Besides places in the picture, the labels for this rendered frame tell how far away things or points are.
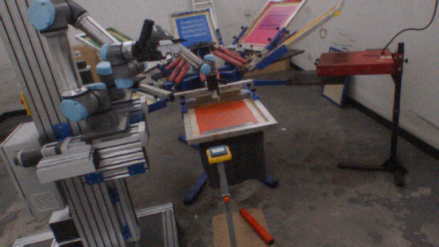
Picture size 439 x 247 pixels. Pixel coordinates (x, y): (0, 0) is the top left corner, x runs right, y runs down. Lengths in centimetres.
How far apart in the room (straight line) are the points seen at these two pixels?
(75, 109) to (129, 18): 514
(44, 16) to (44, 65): 43
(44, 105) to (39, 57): 26
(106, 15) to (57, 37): 514
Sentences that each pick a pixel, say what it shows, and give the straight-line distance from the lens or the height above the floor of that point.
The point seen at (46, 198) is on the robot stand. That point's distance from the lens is 220.
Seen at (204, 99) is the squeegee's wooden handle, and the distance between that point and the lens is 262.
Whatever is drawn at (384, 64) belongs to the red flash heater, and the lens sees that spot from 289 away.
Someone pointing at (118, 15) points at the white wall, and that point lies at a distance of 669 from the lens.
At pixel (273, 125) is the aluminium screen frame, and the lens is 214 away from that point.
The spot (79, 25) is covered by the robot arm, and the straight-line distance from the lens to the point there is 167.
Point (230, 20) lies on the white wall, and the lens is 674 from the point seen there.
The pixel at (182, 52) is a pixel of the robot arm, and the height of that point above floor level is 146.
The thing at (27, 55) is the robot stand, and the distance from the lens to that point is 195.
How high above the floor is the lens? 187
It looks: 23 degrees down
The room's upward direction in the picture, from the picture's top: 9 degrees counter-clockwise
